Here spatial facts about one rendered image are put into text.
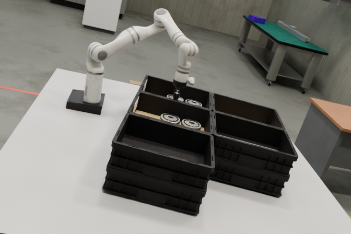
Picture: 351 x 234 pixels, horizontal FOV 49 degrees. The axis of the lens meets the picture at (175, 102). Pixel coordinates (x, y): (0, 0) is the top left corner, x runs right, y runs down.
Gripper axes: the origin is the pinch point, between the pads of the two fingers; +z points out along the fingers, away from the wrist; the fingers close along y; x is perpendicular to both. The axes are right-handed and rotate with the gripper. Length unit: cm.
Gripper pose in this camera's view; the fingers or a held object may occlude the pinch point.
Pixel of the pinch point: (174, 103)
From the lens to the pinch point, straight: 211.2
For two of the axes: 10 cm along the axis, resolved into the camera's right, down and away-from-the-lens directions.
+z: -2.5, 9.0, 3.6
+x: 9.7, 2.6, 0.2
